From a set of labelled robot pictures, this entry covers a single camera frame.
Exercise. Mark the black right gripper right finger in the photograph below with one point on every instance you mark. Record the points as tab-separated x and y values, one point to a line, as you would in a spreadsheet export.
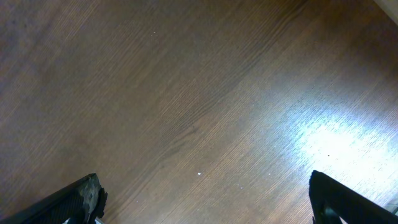
333	202

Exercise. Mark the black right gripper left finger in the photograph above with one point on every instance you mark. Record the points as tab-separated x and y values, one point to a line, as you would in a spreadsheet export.
81	202

